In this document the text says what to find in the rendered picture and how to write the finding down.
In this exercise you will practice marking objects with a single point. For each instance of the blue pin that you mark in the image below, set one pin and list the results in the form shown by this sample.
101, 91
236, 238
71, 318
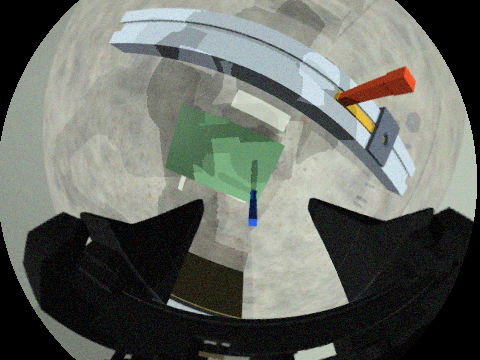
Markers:
252, 210

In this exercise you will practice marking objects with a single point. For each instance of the grey aluminum rail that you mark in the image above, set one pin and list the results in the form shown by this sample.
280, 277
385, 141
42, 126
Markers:
279, 65

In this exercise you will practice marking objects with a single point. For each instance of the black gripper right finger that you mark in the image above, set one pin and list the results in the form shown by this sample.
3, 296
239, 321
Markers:
361, 246

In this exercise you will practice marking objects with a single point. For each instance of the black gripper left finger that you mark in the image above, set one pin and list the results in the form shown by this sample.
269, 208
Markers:
155, 248

